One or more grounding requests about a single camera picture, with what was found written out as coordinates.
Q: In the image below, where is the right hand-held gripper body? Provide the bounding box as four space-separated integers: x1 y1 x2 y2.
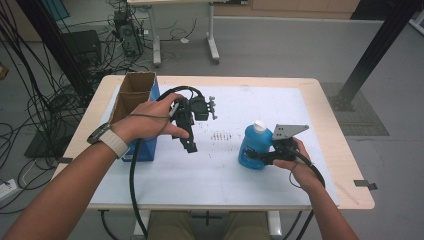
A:
263 124 310 167

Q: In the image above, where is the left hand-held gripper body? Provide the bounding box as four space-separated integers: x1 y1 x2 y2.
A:
168 94 218 137

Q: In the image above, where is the blue bottle with white cap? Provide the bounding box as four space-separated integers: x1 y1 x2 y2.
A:
237 120 275 170

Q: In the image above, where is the person's right hand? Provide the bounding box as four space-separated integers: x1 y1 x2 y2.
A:
272 137 326 198

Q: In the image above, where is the person's left hand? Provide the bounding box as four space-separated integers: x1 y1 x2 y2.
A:
109 92 190 145

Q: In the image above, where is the open blue cardboard box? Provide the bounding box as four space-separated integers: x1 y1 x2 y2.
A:
108 71 161 163

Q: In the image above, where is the white table mat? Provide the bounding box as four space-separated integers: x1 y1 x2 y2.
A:
89 84 340 206

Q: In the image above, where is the white table leg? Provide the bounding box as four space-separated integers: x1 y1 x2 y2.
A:
132 209 152 240
266 210 283 240

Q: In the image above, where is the person's right leg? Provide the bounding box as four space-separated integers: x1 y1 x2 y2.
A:
220 210 270 240

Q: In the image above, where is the person's leg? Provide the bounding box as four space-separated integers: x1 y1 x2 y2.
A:
146 210 190 240
220 210 270 240

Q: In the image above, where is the smartwatch with white band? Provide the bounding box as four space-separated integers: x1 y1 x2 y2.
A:
86 122 130 159

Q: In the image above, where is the grey floor mat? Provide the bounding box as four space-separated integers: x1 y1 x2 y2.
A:
319 82 390 137

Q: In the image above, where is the person's left leg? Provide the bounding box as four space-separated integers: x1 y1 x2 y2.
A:
146 210 190 240

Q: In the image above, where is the black computer tower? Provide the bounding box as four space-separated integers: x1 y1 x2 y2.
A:
113 9 144 58

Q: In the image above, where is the light wooden cabinet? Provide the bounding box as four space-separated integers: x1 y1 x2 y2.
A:
213 0 361 20

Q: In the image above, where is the black equipment case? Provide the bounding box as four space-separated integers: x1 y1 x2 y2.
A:
61 29 103 68

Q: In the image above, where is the black floor mat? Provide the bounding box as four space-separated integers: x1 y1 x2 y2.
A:
23 116 81 159

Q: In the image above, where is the teal panel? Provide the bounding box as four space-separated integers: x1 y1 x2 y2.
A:
41 0 71 22

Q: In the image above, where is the white power strip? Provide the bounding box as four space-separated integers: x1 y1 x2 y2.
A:
0 178 18 201

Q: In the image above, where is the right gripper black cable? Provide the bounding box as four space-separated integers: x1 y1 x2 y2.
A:
291 149 327 240

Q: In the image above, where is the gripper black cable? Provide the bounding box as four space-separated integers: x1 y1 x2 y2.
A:
129 85 204 240
291 149 327 240

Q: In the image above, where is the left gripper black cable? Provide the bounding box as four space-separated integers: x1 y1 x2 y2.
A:
129 85 204 240

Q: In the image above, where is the black metal post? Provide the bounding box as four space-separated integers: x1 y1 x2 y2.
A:
328 0 424 113
14 0 96 98

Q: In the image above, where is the tangle of black floor cables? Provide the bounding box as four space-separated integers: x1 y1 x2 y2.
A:
0 0 158 214

